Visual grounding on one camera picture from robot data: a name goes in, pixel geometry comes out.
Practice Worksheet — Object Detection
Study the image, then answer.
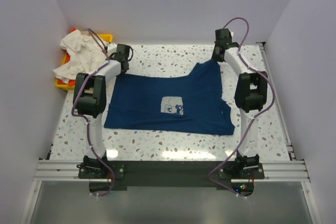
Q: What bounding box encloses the blue printed t-shirt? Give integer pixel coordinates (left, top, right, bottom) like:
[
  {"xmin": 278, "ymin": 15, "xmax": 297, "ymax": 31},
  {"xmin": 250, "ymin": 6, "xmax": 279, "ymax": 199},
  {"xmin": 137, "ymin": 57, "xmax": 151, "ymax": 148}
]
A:
[{"xmin": 104, "ymin": 60, "xmax": 235, "ymax": 135}]

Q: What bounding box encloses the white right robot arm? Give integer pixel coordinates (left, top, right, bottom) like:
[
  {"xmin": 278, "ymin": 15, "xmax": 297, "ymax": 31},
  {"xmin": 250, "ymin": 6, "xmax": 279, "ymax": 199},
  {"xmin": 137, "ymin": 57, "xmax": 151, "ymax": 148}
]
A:
[{"xmin": 212, "ymin": 28, "xmax": 268, "ymax": 177}]

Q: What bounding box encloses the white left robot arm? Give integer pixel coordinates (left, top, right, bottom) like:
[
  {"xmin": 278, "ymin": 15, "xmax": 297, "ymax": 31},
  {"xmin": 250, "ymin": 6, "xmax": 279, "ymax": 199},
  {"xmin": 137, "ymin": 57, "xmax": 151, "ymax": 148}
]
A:
[{"xmin": 71, "ymin": 44, "xmax": 134, "ymax": 177}]

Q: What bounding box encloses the yellow plastic bin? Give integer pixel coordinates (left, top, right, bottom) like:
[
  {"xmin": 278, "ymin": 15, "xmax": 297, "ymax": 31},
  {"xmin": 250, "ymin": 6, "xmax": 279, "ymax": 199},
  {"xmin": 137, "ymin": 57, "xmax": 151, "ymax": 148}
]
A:
[{"xmin": 55, "ymin": 30, "xmax": 113, "ymax": 91}]

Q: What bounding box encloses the white crumpled t-shirt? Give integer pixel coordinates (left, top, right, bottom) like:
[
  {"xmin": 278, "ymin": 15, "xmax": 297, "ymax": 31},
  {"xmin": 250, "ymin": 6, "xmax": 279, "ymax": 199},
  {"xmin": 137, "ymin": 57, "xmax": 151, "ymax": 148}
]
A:
[{"xmin": 52, "ymin": 29, "xmax": 110, "ymax": 83}]

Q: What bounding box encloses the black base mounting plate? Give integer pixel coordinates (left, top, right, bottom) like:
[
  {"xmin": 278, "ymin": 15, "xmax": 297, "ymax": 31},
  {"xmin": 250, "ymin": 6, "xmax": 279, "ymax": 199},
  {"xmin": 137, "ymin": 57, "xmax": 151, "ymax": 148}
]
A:
[{"xmin": 77, "ymin": 157, "xmax": 265, "ymax": 194}]

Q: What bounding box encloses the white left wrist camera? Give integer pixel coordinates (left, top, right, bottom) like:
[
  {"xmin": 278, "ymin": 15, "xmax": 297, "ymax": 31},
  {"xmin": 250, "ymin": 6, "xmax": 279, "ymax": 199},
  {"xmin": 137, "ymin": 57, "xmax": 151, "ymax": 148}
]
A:
[{"xmin": 107, "ymin": 43, "xmax": 117, "ymax": 56}]

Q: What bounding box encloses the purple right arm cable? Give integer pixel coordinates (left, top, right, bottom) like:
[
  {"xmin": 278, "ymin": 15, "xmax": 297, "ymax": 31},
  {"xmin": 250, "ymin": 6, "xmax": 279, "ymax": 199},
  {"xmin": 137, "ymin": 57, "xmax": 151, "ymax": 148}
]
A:
[{"xmin": 208, "ymin": 17, "xmax": 276, "ymax": 191}]

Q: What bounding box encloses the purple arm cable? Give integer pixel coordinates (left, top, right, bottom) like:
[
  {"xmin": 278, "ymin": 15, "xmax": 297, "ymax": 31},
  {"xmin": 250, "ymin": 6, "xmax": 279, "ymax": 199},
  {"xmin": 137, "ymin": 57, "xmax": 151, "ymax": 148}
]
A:
[
  {"xmin": 71, "ymin": 27, "xmax": 117, "ymax": 197},
  {"xmin": 208, "ymin": 17, "xmax": 276, "ymax": 191}
]

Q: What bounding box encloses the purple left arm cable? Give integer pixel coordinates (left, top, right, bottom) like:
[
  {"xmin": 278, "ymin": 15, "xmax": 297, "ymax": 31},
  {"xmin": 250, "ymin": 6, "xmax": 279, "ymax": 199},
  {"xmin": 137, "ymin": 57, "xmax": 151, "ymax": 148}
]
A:
[{"xmin": 71, "ymin": 27, "xmax": 117, "ymax": 197}]

